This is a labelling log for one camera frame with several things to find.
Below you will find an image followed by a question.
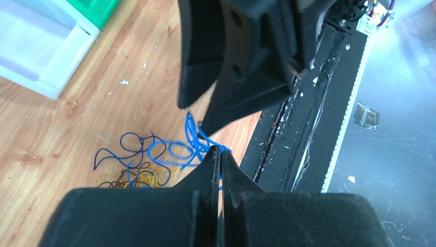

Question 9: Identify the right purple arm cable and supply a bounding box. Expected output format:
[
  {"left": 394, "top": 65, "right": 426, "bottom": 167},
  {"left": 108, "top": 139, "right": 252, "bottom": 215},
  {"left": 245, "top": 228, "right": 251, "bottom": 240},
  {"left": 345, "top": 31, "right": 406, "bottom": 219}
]
[{"left": 381, "top": 0, "right": 396, "bottom": 27}]

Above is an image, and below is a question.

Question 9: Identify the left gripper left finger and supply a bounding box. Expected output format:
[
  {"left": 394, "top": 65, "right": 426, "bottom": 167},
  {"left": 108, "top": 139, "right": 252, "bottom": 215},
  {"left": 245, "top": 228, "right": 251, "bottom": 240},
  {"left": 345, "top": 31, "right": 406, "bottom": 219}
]
[{"left": 39, "top": 146, "right": 221, "bottom": 246}]

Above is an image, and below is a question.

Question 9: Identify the green plastic bin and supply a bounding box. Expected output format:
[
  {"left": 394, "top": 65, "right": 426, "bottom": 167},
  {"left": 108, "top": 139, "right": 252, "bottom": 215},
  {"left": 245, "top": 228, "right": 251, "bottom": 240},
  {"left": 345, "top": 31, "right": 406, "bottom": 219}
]
[{"left": 67, "top": 0, "right": 120, "bottom": 29}]

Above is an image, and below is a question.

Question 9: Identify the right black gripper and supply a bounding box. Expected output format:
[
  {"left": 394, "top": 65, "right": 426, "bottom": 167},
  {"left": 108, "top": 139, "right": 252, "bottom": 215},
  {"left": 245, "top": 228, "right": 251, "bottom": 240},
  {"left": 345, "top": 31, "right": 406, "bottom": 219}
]
[{"left": 177, "top": 0, "right": 336, "bottom": 136}]

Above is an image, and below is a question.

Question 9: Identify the light blue cable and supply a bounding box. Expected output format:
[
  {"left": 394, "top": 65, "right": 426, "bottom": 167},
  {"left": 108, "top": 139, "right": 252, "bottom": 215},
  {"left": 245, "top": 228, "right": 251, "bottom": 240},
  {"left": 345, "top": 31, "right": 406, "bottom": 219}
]
[{"left": 147, "top": 111, "right": 232, "bottom": 191}]

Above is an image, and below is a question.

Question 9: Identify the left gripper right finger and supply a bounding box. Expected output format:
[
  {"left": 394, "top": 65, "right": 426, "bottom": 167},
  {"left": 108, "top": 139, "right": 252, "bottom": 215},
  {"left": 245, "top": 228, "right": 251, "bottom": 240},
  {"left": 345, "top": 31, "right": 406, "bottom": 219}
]
[{"left": 221, "top": 151, "right": 389, "bottom": 246}]

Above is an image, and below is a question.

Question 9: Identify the yellow cable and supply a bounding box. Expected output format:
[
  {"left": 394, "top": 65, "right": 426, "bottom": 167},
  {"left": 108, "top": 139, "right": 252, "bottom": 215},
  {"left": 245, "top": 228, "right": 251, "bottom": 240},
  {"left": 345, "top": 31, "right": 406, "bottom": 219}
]
[{"left": 97, "top": 162, "right": 178, "bottom": 189}]

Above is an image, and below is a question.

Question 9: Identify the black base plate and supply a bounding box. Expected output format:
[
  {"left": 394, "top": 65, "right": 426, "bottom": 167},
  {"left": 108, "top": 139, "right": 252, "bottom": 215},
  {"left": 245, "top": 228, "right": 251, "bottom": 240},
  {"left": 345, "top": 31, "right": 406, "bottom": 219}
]
[{"left": 241, "top": 25, "right": 366, "bottom": 192}]

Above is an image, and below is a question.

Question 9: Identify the white plastic bin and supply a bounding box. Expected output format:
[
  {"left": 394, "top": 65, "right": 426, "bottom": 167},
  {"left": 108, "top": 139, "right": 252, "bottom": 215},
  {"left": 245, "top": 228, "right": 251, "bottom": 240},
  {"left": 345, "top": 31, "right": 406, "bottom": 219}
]
[{"left": 1, "top": 0, "right": 100, "bottom": 99}]

